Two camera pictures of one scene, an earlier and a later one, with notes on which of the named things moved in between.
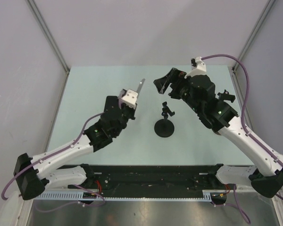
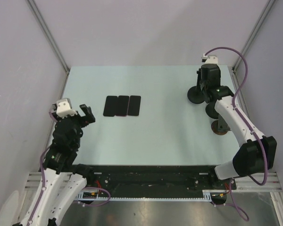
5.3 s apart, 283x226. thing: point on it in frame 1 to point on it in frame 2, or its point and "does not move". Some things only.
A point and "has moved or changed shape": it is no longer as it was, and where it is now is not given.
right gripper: [175, 76] to [199, 72]
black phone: [111, 103] does not move
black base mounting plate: [163, 181] does not move
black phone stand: [163, 127] has moved or changed shape
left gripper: [132, 111] to [89, 117]
